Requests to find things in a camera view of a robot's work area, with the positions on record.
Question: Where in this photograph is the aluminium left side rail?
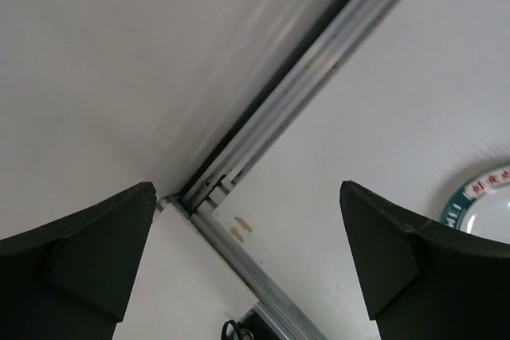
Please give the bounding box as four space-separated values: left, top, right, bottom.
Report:
178 0 399 214

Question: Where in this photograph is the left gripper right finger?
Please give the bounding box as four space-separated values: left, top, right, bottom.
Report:
339 181 509 339

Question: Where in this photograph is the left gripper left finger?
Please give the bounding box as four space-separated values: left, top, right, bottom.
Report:
1 182 156 339

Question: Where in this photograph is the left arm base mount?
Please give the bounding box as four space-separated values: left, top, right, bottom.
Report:
220 309 284 340

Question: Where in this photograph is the white plate green rim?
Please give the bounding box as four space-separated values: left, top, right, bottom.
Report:
440 162 509 244

